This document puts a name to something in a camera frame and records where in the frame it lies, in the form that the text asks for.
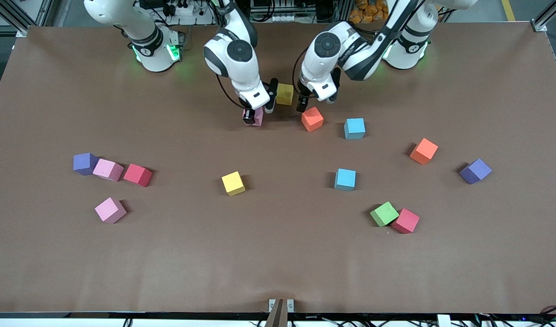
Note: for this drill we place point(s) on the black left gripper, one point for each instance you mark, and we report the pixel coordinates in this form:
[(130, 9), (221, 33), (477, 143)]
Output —
[(301, 102)]

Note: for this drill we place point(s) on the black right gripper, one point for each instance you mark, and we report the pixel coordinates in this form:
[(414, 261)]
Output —
[(248, 115)]

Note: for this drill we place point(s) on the pink foam block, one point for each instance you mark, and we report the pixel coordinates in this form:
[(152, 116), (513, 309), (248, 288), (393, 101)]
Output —
[(259, 117), (108, 170), (110, 210)]

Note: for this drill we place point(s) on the yellow foam block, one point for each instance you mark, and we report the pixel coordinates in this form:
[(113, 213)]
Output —
[(233, 183), (285, 94)]

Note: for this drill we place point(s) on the orange foam block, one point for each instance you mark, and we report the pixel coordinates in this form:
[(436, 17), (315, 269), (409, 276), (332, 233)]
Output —
[(312, 120), (424, 151)]

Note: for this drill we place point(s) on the blue foam block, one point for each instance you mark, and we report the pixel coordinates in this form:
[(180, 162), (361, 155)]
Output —
[(354, 128), (345, 179)]

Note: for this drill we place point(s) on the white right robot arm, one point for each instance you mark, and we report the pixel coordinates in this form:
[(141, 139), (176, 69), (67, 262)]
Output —
[(234, 59)]

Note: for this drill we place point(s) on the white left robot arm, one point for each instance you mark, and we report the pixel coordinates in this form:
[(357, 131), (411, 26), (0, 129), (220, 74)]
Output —
[(327, 54)]

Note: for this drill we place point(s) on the bag of orange fruit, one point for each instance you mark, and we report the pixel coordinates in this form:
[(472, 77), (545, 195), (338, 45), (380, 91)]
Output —
[(368, 11)]

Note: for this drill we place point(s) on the red foam block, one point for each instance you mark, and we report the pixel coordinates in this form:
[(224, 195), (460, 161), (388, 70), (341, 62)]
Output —
[(138, 175), (407, 221)]

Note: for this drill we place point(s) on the white power strip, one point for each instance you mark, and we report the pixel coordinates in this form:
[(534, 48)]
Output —
[(182, 9)]

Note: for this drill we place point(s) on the green foam block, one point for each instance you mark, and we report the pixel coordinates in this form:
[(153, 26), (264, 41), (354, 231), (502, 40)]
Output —
[(384, 214)]

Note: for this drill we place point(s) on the purple foam block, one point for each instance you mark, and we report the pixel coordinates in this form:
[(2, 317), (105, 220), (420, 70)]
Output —
[(475, 171), (84, 163)]

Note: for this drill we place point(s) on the small white box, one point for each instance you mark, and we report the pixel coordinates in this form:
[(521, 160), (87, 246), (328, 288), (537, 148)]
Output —
[(443, 320)]

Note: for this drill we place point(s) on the metal table edge bracket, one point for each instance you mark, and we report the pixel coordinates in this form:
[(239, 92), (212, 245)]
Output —
[(281, 311)]

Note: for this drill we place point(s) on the aluminium frame profile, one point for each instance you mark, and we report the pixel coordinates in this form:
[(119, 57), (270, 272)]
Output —
[(548, 18), (21, 18)]

